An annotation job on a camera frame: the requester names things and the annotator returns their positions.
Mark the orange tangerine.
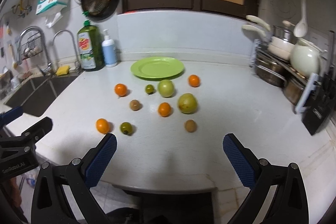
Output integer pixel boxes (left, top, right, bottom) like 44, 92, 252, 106
158, 102, 171, 117
114, 83, 127, 97
188, 75, 201, 88
96, 118, 110, 134

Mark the brown kiwi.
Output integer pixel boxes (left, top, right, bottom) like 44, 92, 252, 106
185, 119, 198, 132
129, 100, 141, 111

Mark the small green tomato back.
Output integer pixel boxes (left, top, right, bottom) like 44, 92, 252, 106
145, 84, 155, 95

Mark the green apple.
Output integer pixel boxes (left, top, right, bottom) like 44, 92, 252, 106
158, 80, 175, 98

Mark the kitchen sink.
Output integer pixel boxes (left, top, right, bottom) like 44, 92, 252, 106
5, 73, 79, 117

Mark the chrome faucet tall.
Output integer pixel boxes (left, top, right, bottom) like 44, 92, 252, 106
16, 26, 55, 76

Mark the yellow sponge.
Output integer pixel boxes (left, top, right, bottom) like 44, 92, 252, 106
56, 65, 70, 76

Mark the chrome faucet small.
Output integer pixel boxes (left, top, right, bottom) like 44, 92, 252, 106
51, 29, 83, 74

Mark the green dish soap bottle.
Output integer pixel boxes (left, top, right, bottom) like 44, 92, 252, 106
77, 20, 105, 71

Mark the blue white pump bottle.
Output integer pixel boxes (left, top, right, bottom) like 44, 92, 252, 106
102, 29, 117, 67

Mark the steel pot lower right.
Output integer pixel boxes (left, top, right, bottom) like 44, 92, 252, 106
283, 78, 305, 105

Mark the green plate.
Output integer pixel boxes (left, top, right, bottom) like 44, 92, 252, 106
130, 57, 185, 79

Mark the white ceramic teapot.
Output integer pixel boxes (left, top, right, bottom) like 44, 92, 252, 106
290, 38, 327, 78

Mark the metal pot rack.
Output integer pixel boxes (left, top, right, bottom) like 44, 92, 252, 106
249, 39, 321, 114

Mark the steel lidded pot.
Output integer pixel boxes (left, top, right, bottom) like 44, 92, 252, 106
273, 20, 294, 44

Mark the white ladle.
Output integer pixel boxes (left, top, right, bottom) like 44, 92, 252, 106
293, 0, 308, 38

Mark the wire sink caddy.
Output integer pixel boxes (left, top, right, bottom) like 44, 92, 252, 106
20, 32, 43, 60

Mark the white pan with handle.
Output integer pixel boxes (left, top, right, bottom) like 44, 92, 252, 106
241, 24, 294, 61

